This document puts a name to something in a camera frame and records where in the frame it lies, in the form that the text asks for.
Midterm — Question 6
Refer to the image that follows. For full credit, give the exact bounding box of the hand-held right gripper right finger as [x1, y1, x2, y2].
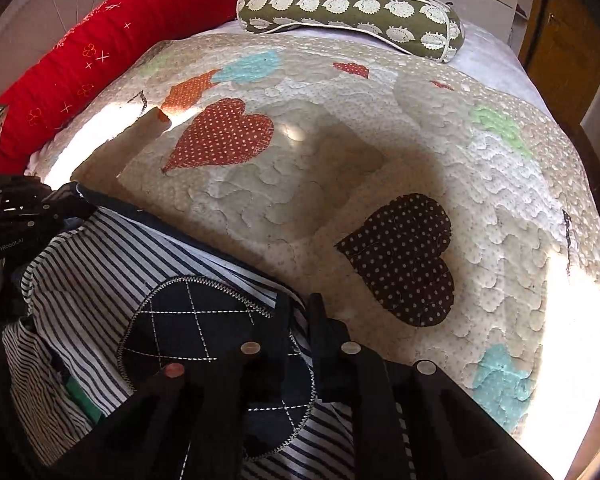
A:
[307, 292, 553, 480]

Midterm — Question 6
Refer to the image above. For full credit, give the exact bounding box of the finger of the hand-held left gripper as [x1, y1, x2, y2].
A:
[40, 182, 98, 226]

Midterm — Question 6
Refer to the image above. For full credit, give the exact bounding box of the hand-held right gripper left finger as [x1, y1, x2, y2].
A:
[87, 291, 293, 480]

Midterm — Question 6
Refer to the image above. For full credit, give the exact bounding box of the red bolster pillow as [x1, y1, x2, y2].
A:
[0, 0, 266, 176]

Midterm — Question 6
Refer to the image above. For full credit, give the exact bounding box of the heart patchwork quilt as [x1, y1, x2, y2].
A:
[27, 34, 600, 478]

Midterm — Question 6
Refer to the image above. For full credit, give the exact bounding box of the green patterned bolster pillow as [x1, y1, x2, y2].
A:
[236, 0, 466, 64]

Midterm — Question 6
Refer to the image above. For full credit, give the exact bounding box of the wooden door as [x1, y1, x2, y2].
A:
[517, 0, 600, 121]

